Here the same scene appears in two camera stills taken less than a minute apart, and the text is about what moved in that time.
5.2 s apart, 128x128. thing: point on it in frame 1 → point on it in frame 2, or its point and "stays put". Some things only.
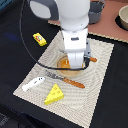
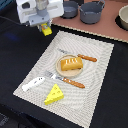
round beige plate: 67,72 stays put
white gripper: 77,46 → 39,12
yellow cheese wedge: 55,95 stays put
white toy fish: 34,82 stays put
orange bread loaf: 65,64 stays put
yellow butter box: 39,39 → 46,29
